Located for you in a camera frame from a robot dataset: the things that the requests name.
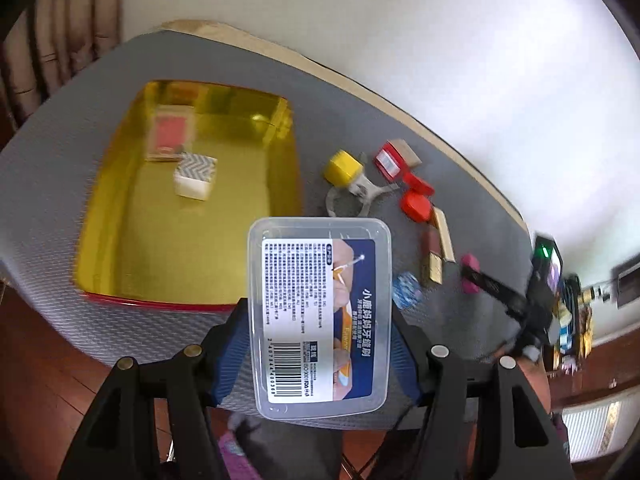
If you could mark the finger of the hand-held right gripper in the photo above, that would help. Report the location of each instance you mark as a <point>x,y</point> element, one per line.
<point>495,287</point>

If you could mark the white radiator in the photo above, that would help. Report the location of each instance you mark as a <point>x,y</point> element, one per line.
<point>592,430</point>

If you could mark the slim gold bar box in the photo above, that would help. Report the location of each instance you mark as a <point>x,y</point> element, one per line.
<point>444,235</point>

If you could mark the black boxy device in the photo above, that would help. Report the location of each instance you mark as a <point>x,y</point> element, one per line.
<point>627,282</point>

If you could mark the red flat card box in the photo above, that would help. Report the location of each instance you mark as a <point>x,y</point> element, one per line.
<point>171,132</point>

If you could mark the yellow cube box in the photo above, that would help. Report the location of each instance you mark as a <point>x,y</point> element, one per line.
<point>342,167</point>

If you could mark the grey honeycomb mat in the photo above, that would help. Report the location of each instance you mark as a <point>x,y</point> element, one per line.
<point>75,200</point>

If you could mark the beige curtain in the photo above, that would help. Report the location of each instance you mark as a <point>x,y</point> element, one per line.
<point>60,25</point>

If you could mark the table with gold taped edge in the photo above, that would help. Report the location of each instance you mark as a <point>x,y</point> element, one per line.
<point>350,85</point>

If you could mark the metal bottle opener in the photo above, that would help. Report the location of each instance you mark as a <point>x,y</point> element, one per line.
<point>367,192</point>

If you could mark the clear plastic box blue label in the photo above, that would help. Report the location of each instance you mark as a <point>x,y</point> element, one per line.
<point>320,320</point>

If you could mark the gold and brown lipstick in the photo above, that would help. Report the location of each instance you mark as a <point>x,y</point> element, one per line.
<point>433,257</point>

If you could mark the gold and red flip box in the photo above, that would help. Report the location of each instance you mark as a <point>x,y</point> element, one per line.
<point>391,162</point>

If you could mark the blue patterned packet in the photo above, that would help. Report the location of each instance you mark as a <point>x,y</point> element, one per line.
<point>407,290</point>

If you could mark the colourful clutter on shelf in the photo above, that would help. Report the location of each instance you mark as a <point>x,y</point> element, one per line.
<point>575,325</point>

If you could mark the gold tray with red sides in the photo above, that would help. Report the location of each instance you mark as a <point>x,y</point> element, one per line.
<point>200,250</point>

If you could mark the small red box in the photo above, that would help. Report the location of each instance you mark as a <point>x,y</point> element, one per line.
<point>416,206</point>

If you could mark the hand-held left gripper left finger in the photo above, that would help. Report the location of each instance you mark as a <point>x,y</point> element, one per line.
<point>232,355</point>

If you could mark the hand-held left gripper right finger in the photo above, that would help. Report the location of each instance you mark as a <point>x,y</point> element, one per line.
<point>405,355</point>

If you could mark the white chevron patterned box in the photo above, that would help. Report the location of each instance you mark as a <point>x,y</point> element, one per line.
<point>196,175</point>

